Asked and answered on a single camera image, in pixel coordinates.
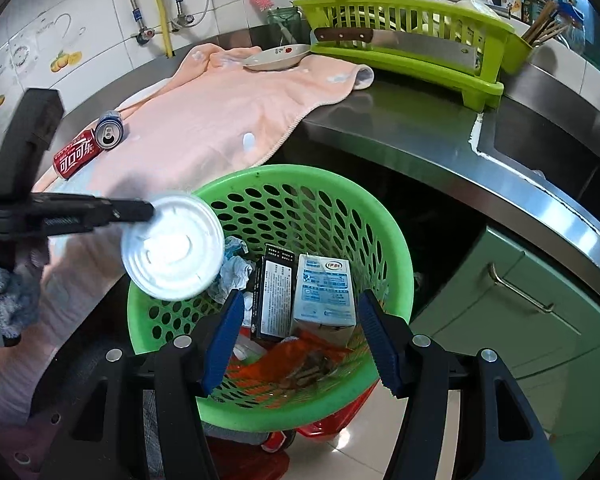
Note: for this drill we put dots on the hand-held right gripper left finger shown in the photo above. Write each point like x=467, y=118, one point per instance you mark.
x=225, y=345

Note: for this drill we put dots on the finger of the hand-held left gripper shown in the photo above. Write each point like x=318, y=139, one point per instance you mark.
x=125, y=210

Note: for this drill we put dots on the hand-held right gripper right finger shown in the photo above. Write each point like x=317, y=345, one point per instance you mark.
x=380, y=345

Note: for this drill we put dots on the orange snack wrapper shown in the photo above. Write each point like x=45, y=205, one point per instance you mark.
x=280, y=365

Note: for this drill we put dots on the white plastic cup lid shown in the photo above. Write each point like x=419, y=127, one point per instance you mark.
x=172, y=250

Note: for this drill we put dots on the black rectangular box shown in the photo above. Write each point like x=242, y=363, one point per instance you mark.
x=275, y=300

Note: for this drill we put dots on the white tissue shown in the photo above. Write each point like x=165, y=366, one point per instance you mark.
x=232, y=270

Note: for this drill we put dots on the white milk carton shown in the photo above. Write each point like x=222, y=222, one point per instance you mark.
x=322, y=290

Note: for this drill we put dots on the green plastic basket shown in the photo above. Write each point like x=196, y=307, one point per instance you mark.
x=300, y=180

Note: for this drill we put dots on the red cola can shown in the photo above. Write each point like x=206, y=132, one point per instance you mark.
x=75, y=155

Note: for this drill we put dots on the blue drink can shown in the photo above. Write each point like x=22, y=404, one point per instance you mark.
x=109, y=135

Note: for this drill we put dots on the red plastic stool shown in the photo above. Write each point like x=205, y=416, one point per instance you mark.
x=330, y=420

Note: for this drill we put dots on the person's grey trousers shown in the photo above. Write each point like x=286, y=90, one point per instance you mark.
x=230, y=435

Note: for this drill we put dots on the green cabinet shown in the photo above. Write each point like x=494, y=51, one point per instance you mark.
x=505, y=360

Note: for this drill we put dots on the pink towel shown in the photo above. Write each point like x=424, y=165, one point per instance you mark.
x=220, y=110

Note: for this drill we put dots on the white floral plate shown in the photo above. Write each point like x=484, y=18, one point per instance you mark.
x=275, y=59

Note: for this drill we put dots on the steel sink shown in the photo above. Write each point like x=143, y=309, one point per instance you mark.
x=545, y=145

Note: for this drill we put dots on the green dish rack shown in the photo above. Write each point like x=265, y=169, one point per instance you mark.
x=405, y=15

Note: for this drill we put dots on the wooden chopsticks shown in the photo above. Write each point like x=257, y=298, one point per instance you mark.
x=545, y=22

